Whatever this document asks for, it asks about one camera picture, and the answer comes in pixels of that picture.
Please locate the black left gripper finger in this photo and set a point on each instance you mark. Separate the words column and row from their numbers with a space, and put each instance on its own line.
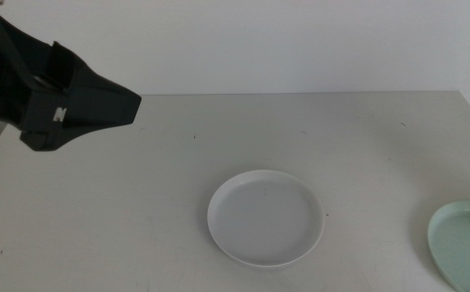
column 62, row 67
column 92, row 109

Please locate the white shallow bowl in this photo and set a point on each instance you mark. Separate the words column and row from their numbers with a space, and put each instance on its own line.
column 265, row 219

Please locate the mint green shallow bowl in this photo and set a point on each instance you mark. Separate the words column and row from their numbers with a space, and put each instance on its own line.
column 468, row 247

